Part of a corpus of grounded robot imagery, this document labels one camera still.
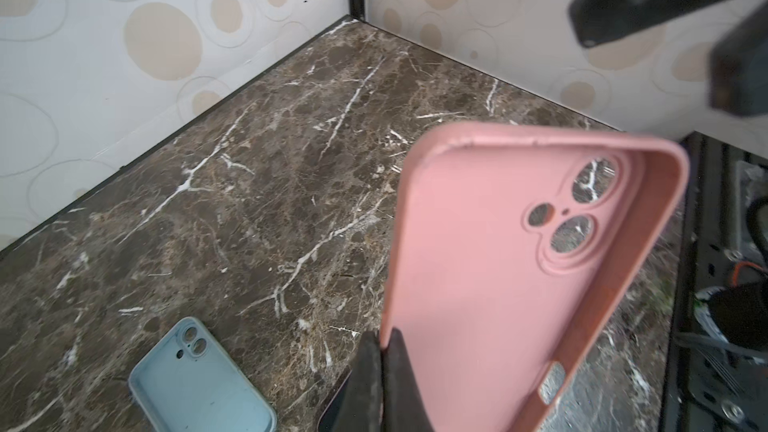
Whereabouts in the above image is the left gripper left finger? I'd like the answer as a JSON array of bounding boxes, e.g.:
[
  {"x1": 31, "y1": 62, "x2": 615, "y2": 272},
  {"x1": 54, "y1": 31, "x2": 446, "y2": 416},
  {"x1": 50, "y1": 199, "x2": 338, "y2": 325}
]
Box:
[{"x1": 329, "y1": 331, "x2": 383, "y2": 431}]

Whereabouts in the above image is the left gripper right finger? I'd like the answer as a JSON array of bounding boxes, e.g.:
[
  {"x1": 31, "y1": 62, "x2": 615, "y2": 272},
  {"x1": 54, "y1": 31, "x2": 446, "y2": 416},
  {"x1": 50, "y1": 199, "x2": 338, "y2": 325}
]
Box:
[{"x1": 382, "y1": 328, "x2": 434, "y2": 432}]

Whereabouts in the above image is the light blue phone case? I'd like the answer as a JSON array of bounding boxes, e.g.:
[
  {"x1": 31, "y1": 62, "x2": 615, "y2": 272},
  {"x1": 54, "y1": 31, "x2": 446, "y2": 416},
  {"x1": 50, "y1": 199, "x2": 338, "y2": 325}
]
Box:
[{"x1": 128, "y1": 317, "x2": 277, "y2": 431}]

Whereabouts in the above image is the pink cased smartphone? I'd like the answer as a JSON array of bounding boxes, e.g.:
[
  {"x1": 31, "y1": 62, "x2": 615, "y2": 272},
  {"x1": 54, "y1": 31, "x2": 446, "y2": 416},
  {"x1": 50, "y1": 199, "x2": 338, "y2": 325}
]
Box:
[{"x1": 380, "y1": 122, "x2": 689, "y2": 431}]

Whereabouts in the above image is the purple smartphone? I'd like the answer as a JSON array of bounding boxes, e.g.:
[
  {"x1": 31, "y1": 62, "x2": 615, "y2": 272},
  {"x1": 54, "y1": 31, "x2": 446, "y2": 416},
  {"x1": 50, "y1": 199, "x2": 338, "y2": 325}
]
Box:
[{"x1": 316, "y1": 371, "x2": 350, "y2": 432}]

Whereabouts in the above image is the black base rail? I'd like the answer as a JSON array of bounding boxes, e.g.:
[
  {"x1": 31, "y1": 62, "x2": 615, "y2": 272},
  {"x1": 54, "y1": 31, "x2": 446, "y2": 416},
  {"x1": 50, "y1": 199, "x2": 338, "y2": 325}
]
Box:
[{"x1": 659, "y1": 133, "x2": 767, "y2": 431}]

